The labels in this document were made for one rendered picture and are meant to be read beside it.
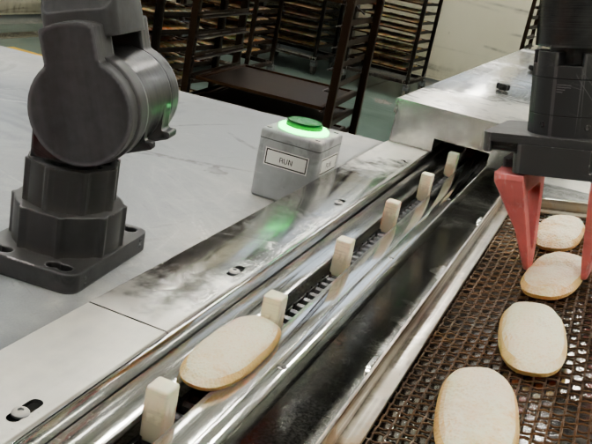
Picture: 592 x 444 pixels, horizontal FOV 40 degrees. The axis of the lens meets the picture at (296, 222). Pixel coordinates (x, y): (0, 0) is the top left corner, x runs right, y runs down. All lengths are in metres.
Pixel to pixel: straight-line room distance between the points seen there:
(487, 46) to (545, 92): 7.13
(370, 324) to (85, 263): 0.22
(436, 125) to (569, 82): 0.53
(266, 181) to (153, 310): 0.39
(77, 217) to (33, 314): 0.08
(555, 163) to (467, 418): 0.22
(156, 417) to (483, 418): 0.16
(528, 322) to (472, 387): 0.10
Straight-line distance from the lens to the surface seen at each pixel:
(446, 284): 0.56
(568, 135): 0.55
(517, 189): 0.56
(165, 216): 0.78
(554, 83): 0.55
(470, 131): 1.05
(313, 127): 0.86
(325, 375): 0.55
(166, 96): 0.63
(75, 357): 0.45
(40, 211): 0.62
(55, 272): 0.61
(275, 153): 0.86
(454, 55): 7.74
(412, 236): 0.73
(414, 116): 1.06
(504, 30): 7.66
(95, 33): 0.57
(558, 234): 0.68
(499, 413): 0.38
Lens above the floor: 1.09
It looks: 19 degrees down
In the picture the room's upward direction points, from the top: 11 degrees clockwise
